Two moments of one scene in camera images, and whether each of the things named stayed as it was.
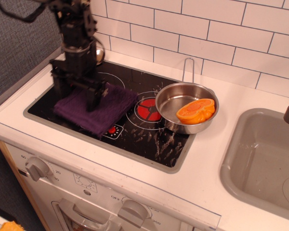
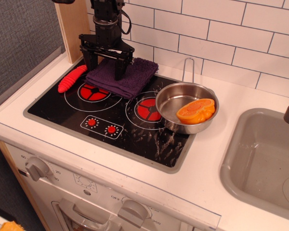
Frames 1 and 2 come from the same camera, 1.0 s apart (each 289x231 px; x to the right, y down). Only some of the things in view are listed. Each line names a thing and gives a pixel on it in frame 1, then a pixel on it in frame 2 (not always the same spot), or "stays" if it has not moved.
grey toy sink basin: (259, 161) stays
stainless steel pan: (173, 97) stays
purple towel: (115, 102) -> (138, 71)
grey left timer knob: (36, 168) stays
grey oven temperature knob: (133, 212) stays
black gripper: (78, 65) -> (107, 42)
